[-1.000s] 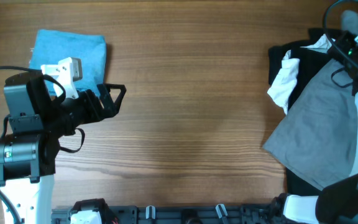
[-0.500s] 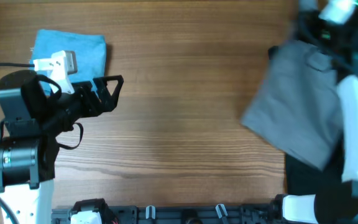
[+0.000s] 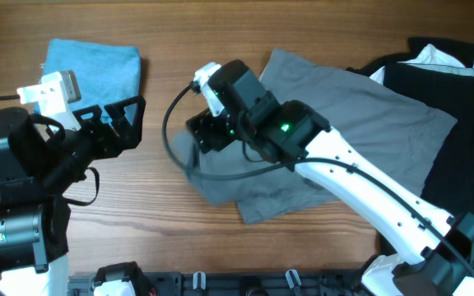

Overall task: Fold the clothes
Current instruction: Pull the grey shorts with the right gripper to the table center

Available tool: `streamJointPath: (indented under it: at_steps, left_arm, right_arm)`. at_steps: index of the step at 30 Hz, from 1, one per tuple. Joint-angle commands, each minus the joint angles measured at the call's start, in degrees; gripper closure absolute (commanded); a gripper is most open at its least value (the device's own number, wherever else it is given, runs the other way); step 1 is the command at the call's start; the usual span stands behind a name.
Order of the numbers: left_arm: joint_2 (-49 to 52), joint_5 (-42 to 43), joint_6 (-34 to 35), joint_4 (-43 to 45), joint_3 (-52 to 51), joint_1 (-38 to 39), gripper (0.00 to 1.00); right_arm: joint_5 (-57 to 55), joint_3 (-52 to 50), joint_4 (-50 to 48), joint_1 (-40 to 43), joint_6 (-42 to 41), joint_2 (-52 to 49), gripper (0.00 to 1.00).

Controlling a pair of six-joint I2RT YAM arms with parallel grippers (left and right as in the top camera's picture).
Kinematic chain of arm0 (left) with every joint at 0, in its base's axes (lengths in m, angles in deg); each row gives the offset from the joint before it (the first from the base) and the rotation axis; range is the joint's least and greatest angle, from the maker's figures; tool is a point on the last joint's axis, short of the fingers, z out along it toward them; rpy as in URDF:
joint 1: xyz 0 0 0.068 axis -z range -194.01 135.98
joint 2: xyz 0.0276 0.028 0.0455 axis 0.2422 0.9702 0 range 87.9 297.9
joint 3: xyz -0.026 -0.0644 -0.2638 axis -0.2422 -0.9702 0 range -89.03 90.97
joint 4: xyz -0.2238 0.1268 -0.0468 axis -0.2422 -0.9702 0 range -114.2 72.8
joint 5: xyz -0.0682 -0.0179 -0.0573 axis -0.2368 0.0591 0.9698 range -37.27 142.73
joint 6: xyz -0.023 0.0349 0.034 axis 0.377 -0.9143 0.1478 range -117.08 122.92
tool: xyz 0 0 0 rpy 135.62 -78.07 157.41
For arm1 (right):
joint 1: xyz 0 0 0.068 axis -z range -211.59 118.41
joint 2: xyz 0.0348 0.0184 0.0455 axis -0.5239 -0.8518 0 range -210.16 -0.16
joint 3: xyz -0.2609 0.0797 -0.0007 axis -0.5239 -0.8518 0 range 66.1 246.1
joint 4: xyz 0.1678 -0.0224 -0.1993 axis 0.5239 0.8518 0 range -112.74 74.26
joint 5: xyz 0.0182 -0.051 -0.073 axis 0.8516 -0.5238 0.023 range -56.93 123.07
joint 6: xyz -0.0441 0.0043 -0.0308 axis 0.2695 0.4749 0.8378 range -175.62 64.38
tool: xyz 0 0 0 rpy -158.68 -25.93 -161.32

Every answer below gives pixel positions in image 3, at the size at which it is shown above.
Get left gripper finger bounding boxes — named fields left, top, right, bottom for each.
left=105, top=95, right=146, bottom=150
left=72, top=105, right=104, bottom=126

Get grey shorts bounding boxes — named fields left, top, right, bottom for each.
left=186, top=49, right=457, bottom=224

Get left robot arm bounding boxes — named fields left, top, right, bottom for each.
left=0, top=95, right=146, bottom=295

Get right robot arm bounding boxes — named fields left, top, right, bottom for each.
left=188, top=60, right=474, bottom=295

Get folded blue denim garment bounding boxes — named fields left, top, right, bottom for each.
left=43, top=39, right=142, bottom=111

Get white garment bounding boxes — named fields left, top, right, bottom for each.
left=369, top=44, right=474, bottom=85

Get black garment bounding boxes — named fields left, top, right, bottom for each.
left=355, top=37, right=474, bottom=215

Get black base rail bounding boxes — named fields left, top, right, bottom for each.
left=67, top=261, right=371, bottom=296

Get right black cable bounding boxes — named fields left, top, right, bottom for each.
left=161, top=81, right=474, bottom=296

